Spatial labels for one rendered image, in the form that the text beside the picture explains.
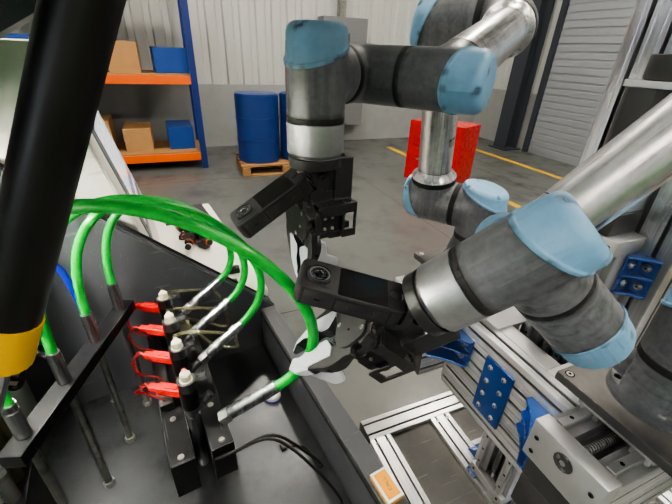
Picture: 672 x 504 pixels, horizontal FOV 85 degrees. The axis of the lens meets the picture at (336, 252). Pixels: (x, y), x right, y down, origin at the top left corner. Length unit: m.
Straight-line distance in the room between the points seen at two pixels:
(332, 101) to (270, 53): 6.66
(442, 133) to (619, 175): 0.51
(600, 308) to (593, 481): 0.42
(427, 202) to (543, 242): 0.71
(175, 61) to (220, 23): 1.51
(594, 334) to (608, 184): 0.18
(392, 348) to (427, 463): 1.24
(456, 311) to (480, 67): 0.28
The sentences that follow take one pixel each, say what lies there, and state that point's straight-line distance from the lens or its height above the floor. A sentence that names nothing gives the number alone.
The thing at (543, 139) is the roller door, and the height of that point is 0.29.
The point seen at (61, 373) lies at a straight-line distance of 0.70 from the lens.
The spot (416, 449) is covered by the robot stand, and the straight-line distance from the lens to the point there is 1.65.
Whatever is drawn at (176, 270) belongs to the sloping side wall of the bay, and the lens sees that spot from 0.89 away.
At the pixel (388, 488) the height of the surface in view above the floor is 0.96.
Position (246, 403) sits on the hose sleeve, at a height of 1.14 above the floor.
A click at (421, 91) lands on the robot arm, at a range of 0.51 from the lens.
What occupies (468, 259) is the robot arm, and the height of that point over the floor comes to 1.40.
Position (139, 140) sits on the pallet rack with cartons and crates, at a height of 0.38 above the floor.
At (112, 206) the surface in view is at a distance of 0.41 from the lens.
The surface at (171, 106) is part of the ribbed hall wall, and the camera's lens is 6.94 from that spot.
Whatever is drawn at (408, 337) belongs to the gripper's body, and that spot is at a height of 1.28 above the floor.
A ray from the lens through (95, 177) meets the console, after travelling 0.84.
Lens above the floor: 1.55
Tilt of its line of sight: 29 degrees down
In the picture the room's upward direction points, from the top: 3 degrees clockwise
